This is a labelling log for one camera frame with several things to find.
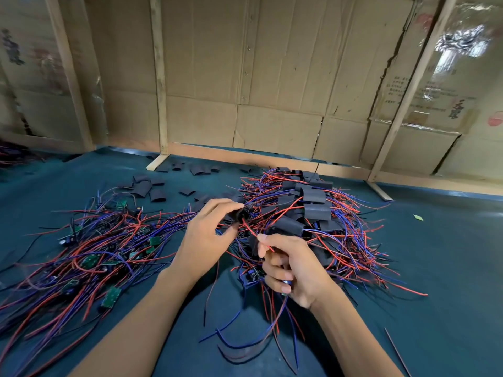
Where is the wire pile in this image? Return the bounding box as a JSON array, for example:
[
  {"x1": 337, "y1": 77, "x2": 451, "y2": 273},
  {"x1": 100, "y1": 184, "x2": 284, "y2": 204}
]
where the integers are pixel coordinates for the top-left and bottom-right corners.
[{"x1": 0, "y1": 145, "x2": 32, "y2": 167}]

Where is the wired board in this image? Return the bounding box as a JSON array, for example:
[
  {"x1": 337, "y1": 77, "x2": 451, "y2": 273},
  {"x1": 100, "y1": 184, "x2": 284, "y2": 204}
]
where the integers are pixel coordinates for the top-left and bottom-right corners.
[{"x1": 198, "y1": 218, "x2": 298, "y2": 364}]

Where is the pale slanted wooden post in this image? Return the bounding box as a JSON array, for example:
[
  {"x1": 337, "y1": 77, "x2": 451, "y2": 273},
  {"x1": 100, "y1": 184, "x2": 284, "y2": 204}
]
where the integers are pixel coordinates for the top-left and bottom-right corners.
[{"x1": 368, "y1": 0, "x2": 458, "y2": 201}]

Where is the clear plastic sheet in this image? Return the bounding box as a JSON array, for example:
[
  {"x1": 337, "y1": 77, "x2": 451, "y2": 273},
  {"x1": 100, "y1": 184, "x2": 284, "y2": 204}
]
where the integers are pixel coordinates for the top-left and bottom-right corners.
[{"x1": 424, "y1": 4, "x2": 503, "y2": 115}]

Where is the pile of black sleeve pieces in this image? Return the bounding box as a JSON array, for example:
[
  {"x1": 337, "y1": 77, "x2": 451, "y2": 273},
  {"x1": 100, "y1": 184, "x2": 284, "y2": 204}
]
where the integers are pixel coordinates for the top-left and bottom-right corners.
[{"x1": 126, "y1": 161, "x2": 225, "y2": 206}]

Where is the person's right hand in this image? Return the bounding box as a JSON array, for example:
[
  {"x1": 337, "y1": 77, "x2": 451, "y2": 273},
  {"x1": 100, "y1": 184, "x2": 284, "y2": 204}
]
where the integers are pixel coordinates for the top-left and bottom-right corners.
[{"x1": 257, "y1": 233, "x2": 339, "y2": 311}]

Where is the pile of unsleeved wired boards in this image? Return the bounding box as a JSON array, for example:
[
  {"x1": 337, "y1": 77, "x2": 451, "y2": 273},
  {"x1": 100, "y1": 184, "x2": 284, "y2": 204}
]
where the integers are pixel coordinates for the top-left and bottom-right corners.
[{"x1": 0, "y1": 196, "x2": 198, "y2": 377}]

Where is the person's left forearm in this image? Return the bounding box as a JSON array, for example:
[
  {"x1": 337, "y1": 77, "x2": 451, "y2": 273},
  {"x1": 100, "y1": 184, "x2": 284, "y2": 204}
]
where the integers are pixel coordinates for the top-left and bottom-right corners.
[{"x1": 71, "y1": 267, "x2": 198, "y2": 377}]

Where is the person's right forearm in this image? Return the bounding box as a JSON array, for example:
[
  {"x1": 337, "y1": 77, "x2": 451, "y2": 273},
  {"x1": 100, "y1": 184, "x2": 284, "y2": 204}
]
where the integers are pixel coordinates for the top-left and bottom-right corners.
[{"x1": 310, "y1": 290, "x2": 402, "y2": 377}]

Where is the pile of sleeved wired boards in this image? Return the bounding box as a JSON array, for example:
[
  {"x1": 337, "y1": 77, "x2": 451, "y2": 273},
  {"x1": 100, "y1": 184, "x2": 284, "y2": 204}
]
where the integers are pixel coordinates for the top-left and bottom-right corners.
[{"x1": 200, "y1": 167, "x2": 429, "y2": 366}]

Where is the wooden ledge board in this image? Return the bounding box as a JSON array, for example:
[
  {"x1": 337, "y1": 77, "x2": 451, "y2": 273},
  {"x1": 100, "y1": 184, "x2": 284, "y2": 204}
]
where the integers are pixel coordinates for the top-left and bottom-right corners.
[{"x1": 106, "y1": 137, "x2": 503, "y2": 197}]

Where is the person's left hand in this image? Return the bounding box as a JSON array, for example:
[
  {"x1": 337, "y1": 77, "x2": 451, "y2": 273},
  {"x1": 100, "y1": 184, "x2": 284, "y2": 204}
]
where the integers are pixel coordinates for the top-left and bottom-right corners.
[{"x1": 167, "y1": 198, "x2": 245, "y2": 283}]

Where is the thin wooden post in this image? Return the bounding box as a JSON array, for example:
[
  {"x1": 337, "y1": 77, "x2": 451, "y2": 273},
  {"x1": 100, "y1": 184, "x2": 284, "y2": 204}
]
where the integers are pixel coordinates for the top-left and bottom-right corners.
[{"x1": 148, "y1": 0, "x2": 171, "y2": 171}]

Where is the wide wooden post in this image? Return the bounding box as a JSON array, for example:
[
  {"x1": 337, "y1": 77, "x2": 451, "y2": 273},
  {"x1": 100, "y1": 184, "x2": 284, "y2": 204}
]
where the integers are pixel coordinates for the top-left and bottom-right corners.
[{"x1": 43, "y1": 0, "x2": 95, "y2": 152}]

